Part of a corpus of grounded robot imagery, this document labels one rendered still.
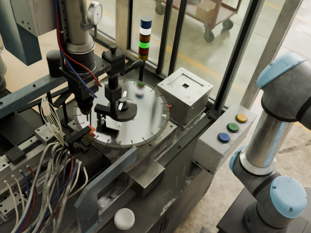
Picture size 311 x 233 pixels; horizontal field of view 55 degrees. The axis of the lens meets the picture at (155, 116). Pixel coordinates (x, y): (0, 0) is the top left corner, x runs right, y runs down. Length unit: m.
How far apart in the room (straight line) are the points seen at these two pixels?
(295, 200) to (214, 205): 1.07
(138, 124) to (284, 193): 0.52
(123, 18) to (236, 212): 1.04
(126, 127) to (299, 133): 1.88
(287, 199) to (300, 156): 1.54
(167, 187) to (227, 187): 1.01
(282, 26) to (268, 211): 0.61
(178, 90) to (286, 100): 0.66
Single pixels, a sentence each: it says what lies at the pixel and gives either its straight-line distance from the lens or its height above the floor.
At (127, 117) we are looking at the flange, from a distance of 1.08.
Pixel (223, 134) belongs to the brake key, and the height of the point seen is 0.91.
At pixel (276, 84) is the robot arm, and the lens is 0.74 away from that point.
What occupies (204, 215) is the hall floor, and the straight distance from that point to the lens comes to 2.00.
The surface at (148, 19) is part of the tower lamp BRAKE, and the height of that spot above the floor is 1.16.
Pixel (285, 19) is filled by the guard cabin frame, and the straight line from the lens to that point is 1.13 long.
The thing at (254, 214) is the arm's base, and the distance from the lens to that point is 1.14.
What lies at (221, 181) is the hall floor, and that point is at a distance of 2.15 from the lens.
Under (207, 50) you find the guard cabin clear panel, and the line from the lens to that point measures 1.35.
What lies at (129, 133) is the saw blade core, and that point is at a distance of 1.05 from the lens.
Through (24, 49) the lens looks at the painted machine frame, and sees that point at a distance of 0.87.
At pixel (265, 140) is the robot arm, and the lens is 0.89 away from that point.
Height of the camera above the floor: 1.76
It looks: 47 degrees down
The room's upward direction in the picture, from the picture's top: 9 degrees clockwise
